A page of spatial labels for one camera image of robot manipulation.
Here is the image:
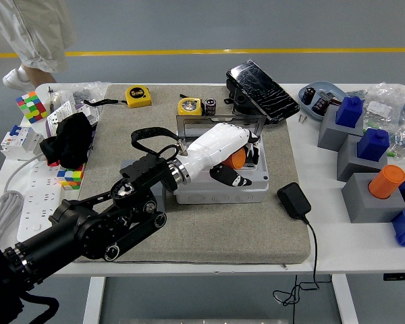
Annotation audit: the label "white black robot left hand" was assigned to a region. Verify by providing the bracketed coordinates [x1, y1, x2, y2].
[177, 123, 261, 188]

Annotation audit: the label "orange cylinder battery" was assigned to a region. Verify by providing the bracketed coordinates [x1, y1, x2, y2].
[221, 148, 248, 170]
[367, 164, 405, 200]

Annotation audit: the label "grey electrical box with lid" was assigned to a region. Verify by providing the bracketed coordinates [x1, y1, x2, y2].
[173, 114, 270, 205]

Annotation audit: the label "black box with glossy lid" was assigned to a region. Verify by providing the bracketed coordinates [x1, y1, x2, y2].
[225, 59, 301, 125]

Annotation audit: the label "yellow tape measure black label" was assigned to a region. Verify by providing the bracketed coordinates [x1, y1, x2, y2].
[178, 97, 204, 117]

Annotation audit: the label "grey block with round hole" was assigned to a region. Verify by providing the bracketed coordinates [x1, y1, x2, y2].
[119, 159, 167, 214]

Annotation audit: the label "grey-brown mat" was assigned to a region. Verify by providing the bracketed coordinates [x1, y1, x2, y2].
[66, 83, 312, 265]

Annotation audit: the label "black power adapter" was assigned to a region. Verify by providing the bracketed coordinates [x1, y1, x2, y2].
[277, 182, 313, 220]

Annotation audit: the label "grey holder block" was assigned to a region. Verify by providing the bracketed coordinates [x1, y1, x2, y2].
[336, 134, 389, 183]
[317, 105, 365, 151]
[341, 172, 405, 224]

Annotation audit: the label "blue-grey dish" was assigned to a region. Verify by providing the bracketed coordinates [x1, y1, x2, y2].
[297, 80, 348, 122]

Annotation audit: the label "blue block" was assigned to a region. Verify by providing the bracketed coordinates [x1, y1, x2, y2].
[356, 128, 391, 161]
[335, 96, 364, 128]

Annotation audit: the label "black cloth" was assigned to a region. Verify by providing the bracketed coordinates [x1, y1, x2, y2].
[39, 113, 95, 169]

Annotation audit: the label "small colourful puzzle cube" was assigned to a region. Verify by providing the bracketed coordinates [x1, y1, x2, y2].
[56, 164, 85, 190]

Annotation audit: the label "white purple cardboard packet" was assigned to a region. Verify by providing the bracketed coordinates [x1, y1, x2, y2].
[45, 100, 101, 136]

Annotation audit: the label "clear plastic bags of parts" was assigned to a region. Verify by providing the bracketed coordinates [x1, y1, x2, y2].
[346, 82, 405, 159]

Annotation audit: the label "large colourful puzzle cube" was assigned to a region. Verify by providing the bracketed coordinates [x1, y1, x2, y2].
[15, 90, 51, 124]

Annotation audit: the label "white table leg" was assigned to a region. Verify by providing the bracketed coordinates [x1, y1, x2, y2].
[82, 276, 106, 324]
[331, 273, 358, 324]

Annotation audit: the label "white circuit breaker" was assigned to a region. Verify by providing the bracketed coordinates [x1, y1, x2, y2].
[0, 124, 45, 161]

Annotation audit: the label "person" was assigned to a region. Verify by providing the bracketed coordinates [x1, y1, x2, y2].
[0, 0, 78, 92]

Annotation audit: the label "yellow tape measure with strap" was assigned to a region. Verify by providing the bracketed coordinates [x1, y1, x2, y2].
[83, 85, 153, 109]

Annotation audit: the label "black adapter cord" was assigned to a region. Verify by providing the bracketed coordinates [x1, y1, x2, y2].
[272, 215, 321, 307]

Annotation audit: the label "white cable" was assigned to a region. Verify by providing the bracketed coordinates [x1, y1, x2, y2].
[0, 153, 45, 244]

